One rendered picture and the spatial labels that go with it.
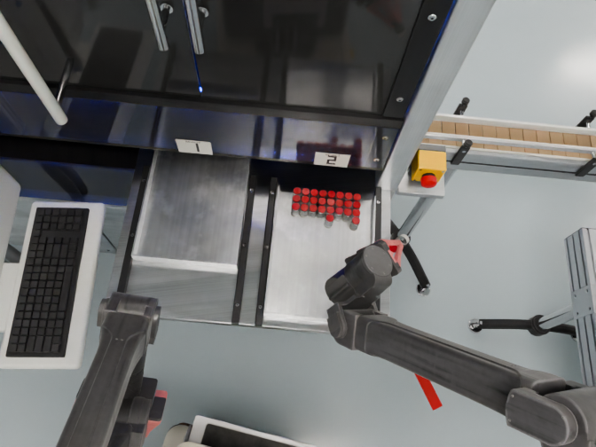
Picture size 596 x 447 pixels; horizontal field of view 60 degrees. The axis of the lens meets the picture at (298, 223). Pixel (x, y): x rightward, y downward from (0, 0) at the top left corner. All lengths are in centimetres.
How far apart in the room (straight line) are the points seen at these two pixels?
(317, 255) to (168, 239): 38
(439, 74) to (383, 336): 50
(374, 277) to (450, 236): 162
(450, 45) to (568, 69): 225
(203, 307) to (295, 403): 94
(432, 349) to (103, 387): 42
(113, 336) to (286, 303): 62
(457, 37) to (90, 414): 78
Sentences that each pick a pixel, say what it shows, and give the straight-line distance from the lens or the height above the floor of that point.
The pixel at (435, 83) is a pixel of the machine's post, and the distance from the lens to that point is 105.
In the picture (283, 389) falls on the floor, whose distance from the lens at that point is 214.
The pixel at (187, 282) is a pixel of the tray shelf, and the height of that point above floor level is 88.
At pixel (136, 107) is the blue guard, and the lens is 121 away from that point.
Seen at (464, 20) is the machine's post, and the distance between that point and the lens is 93.
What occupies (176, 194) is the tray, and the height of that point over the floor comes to 88.
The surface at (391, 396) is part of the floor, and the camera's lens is 219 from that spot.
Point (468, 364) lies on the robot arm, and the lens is 69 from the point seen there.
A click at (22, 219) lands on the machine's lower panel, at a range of 207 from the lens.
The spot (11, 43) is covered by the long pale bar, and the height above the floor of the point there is 143.
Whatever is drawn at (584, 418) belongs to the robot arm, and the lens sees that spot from 59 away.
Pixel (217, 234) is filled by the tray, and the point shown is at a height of 88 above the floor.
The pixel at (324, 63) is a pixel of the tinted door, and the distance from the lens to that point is 101.
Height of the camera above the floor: 213
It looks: 67 degrees down
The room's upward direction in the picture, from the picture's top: 8 degrees clockwise
